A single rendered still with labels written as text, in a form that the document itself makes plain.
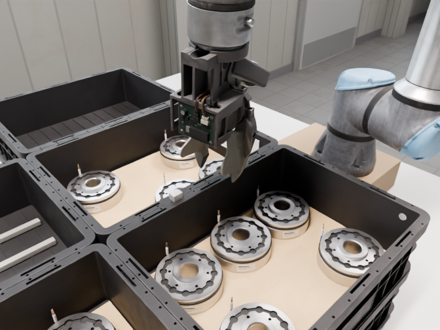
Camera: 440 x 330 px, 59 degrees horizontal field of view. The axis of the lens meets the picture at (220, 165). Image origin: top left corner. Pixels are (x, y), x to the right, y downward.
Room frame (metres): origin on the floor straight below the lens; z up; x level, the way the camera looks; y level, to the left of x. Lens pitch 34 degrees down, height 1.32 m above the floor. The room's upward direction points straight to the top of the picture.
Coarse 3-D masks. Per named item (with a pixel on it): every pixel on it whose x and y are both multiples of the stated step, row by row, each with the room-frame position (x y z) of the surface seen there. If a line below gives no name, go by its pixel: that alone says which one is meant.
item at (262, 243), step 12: (240, 216) 0.53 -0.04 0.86; (216, 228) 0.50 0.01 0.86; (228, 228) 0.50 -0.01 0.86; (252, 228) 0.50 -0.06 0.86; (264, 228) 0.50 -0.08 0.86; (216, 240) 0.47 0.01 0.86; (264, 240) 0.47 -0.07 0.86; (228, 252) 0.44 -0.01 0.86; (240, 252) 0.44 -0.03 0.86; (252, 252) 0.44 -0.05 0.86; (264, 252) 0.44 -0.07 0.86
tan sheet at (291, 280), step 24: (312, 216) 0.56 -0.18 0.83; (288, 240) 0.50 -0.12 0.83; (312, 240) 0.50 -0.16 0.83; (288, 264) 0.44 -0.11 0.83; (312, 264) 0.44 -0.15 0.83; (240, 288) 0.40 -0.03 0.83; (264, 288) 0.40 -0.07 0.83; (288, 288) 0.40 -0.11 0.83; (312, 288) 0.40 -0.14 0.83; (336, 288) 0.40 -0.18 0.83; (216, 312) 0.35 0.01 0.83; (288, 312) 0.35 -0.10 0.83; (312, 312) 0.35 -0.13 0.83
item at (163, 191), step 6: (174, 180) 0.64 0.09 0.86; (180, 180) 0.64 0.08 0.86; (186, 180) 0.64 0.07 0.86; (192, 180) 0.64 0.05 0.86; (162, 186) 0.62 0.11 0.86; (168, 186) 0.62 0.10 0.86; (174, 186) 0.62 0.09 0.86; (156, 192) 0.59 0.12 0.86; (162, 192) 0.60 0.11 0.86; (168, 192) 0.59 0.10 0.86; (156, 198) 0.58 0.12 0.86; (162, 198) 0.58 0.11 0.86
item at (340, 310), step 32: (256, 160) 0.60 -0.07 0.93; (320, 160) 0.60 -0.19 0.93; (192, 192) 0.51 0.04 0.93; (384, 192) 0.51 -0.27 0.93; (416, 224) 0.43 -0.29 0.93; (128, 256) 0.37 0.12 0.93; (384, 256) 0.37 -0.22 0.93; (160, 288) 0.32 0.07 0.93; (352, 288) 0.32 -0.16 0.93; (192, 320) 0.27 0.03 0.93; (320, 320) 0.27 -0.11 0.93
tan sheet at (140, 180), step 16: (144, 160) 0.76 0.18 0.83; (160, 160) 0.76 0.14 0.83; (208, 160) 0.76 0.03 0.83; (128, 176) 0.69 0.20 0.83; (144, 176) 0.69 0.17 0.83; (160, 176) 0.69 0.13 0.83; (176, 176) 0.69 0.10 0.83; (192, 176) 0.69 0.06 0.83; (128, 192) 0.64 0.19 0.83; (144, 192) 0.64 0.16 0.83; (112, 208) 0.59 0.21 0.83; (128, 208) 0.59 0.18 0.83; (112, 224) 0.54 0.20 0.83
